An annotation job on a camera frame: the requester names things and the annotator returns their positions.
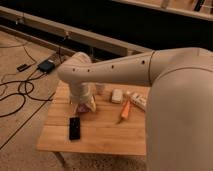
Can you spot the black power adapter box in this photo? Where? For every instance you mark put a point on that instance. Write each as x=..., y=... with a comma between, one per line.
x=46, y=66

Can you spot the small black device on floor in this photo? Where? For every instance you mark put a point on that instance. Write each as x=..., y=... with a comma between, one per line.
x=23, y=67

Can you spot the white paper cup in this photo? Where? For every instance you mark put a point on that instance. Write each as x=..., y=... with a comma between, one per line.
x=100, y=87

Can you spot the black eraser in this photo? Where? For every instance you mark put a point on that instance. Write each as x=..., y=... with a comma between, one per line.
x=74, y=128

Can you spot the wooden table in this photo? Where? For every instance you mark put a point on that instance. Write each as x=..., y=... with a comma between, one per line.
x=100, y=132

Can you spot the purple bowl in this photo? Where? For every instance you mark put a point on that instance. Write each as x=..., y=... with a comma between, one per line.
x=82, y=108

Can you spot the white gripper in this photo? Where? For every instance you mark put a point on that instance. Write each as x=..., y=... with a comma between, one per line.
x=85, y=98

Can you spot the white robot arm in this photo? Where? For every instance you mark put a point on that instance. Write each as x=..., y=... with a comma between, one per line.
x=179, y=107

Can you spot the white rectangular block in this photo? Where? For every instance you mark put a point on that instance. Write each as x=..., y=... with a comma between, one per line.
x=117, y=96

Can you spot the orange marker pen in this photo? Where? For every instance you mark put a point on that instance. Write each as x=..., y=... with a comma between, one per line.
x=125, y=111

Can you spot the white labelled box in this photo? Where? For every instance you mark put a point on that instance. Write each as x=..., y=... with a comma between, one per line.
x=137, y=100

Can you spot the long wooden rail beam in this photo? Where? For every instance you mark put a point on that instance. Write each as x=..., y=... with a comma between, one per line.
x=75, y=34

